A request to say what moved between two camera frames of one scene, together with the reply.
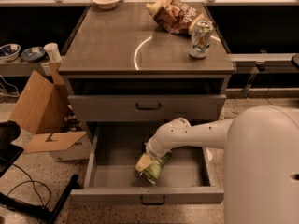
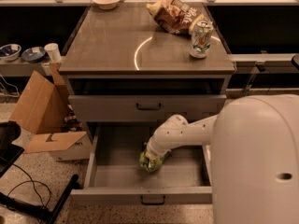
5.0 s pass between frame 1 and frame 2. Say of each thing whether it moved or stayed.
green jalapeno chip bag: moved
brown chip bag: stayed
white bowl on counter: stayed
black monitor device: stayed
